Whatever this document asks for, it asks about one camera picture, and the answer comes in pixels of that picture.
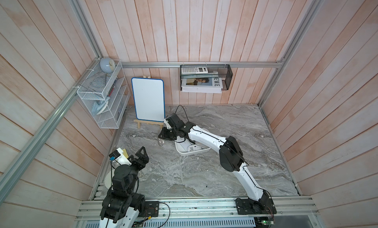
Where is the yellow sticky note pad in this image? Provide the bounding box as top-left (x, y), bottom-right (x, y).
top-left (122, 149), bottom-right (129, 158)

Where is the white wire shelf rack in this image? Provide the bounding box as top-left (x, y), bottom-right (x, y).
top-left (77, 59), bottom-right (131, 129)

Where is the white magazine book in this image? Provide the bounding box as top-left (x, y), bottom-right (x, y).
top-left (181, 78), bottom-right (223, 94)

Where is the white calculator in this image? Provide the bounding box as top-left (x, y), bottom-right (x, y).
top-left (181, 66), bottom-right (208, 75)

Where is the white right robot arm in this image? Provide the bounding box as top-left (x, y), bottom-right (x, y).
top-left (158, 113), bottom-right (277, 216)

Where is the green thin book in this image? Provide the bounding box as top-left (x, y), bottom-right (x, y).
top-left (180, 71), bottom-right (220, 79)

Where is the white storage box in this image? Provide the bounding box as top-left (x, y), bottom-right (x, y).
top-left (174, 130), bottom-right (211, 156)

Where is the white tape roll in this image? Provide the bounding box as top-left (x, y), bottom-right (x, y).
top-left (103, 169), bottom-right (113, 189)

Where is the black mesh wall basket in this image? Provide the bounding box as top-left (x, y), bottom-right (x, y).
top-left (180, 64), bottom-right (233, 93)

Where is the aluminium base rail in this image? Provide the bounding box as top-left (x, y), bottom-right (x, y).
top-left (73, 196), bottom-right (319, 228)

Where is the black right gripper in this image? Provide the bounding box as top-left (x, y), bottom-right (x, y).
top-left (157, 127), bottom-right (179, 141)

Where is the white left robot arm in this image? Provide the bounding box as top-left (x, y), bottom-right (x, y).
top-left (99, 147), bottom-right (149, 228)

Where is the white board blue frame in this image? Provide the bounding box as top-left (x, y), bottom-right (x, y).
top-left (131, 77), bottom-right (166, 123)

